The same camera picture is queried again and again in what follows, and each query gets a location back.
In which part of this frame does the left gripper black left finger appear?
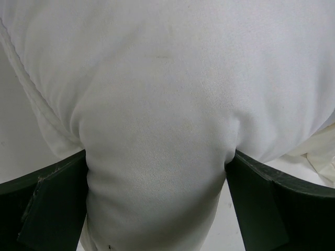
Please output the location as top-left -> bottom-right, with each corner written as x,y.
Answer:
1,151 -> 88,251

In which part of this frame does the cream pillowcase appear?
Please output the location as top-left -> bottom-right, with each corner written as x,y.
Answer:
268,124 -> 334,188

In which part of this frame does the white pillow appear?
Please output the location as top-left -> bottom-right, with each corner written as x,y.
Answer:
1,1 -> 334,250

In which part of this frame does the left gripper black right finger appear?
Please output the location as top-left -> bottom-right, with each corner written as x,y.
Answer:
225,152 -> 334,251

